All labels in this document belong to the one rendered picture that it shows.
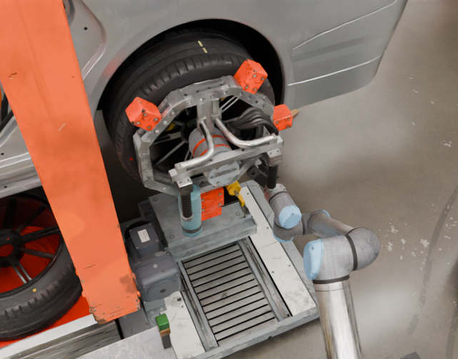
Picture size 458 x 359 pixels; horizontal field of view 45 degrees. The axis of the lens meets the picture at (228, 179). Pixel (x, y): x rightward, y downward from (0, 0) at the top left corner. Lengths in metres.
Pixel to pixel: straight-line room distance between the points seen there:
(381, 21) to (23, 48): 1.56
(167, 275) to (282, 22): 1.09
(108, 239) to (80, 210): 0.18
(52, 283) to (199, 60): 1.02
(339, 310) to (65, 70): 1.05
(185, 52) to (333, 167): 1.49
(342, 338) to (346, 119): 2.00
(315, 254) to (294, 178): 1.47
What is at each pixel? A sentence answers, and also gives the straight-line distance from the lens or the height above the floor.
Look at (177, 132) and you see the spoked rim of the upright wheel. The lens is 2.16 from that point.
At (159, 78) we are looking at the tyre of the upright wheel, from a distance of 1.95.
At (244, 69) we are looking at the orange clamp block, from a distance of 2.00.
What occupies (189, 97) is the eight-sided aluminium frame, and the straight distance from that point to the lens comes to 1.92.
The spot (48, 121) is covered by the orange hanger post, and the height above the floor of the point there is 1.52.
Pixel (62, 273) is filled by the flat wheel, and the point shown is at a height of 0.50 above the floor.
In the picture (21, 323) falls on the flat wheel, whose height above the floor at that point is 0.39.
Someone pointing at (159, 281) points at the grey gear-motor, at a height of 0.38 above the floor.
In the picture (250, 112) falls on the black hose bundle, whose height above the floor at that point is 1.05.
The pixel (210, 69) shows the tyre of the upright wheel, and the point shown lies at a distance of 1.99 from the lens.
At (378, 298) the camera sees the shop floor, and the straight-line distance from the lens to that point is 2.81.
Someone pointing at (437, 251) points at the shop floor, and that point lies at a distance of 3.04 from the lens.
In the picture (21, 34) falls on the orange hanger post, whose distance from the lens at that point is 1.17.
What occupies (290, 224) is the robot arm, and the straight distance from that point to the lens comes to 2.20.
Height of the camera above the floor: 2.40
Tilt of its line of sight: 50 degrees down
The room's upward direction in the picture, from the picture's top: 1 degrees clockwise
